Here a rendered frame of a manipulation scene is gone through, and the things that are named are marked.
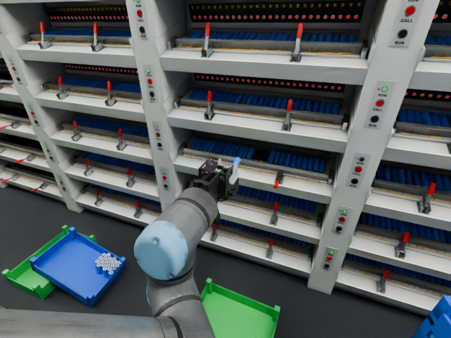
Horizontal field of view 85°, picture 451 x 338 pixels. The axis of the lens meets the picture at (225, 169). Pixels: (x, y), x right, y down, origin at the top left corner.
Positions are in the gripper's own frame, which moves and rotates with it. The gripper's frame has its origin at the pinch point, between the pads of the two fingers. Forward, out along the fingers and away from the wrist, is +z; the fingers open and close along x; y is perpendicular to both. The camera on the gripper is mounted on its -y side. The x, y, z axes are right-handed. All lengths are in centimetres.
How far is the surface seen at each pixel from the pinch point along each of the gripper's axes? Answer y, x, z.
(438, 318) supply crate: -9, -48, -20
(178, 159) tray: -10.6, 29.1, 18.5
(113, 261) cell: -55, 50, -5
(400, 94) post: 24.2, -37.7, 14.0
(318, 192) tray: -9.8, -25.6, 17.0
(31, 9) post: 41, 102, 26
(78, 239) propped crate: -53, 73, -2
